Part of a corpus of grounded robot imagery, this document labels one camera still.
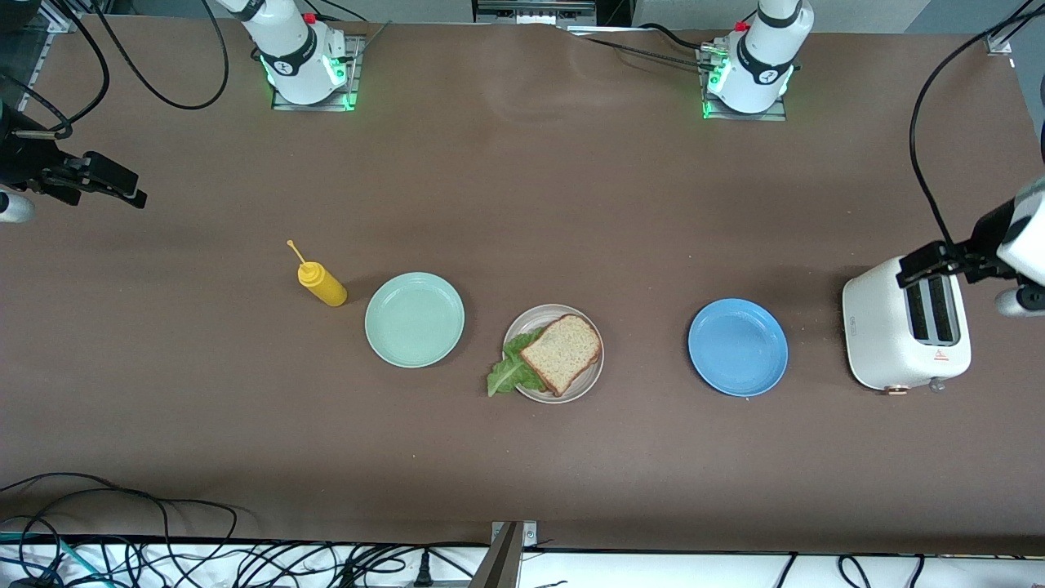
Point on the white toaster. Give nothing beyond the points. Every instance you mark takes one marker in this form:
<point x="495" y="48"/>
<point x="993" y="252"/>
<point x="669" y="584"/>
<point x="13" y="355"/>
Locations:
<point x="878" y="327"/>

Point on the brown bread slice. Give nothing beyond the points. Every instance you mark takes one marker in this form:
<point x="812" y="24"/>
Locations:
<point x="562" y="353"/>

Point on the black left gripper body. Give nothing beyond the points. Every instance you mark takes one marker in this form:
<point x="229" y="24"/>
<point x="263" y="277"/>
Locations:
<point x="984" y="235"/>

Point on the yellow squeeze bottle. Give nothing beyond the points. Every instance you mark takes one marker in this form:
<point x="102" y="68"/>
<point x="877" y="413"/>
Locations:
<point x="325" y="286"/>

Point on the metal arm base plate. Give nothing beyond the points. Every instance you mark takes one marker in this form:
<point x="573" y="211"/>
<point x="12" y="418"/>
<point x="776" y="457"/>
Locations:
<point x="356" y="77"/>
<point x="747" y="117"/>

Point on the black power plug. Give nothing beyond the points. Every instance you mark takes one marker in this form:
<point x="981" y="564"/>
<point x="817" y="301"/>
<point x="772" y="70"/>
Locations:
<point x="423" y="572"/>

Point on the mint green plate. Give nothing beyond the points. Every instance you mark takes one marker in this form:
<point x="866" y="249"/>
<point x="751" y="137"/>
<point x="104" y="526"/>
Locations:
<point x="415" y="320"/>

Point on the blue plate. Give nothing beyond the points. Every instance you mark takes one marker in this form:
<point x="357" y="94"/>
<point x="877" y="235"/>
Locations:
<point x="738" y="348"/>

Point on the metal corner bracket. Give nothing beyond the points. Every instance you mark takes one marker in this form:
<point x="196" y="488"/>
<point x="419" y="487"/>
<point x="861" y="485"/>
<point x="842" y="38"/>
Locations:
<point x="998" y="42"/>

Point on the metal table edge bracket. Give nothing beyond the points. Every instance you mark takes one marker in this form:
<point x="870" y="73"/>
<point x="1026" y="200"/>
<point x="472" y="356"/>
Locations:
<point x="506" y="563"/>

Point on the beige plate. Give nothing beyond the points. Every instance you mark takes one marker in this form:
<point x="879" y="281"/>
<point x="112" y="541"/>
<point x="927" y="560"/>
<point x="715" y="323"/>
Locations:
<point x="584" y="390"/>

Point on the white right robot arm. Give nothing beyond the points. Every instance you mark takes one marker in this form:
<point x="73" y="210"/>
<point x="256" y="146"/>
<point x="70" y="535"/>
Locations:
<point x="290" y="49"/>

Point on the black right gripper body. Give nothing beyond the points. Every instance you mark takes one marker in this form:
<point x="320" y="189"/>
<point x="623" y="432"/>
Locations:
<point x="20" y="160"/>

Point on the green lettuce leaf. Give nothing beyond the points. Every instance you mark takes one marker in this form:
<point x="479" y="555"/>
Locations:
<point x="510" y="371"/>

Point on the aluminium frame block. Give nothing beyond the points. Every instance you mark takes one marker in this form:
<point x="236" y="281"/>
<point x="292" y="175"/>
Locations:
<point x="535" y="12"/>

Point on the aluminium frame rail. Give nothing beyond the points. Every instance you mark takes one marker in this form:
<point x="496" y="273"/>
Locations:
<point x="65" y="18"/>

